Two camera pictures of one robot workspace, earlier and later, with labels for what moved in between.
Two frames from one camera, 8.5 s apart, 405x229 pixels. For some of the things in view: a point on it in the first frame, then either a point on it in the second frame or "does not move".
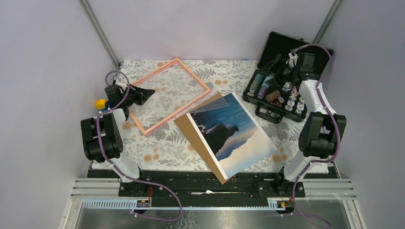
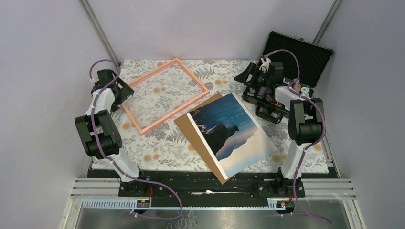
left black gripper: x=144 y=93 -> x=126 y=91
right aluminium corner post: x=329 y=18 does not move
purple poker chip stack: x=262 y=92 does not move
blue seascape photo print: x=233 y=138 does not move
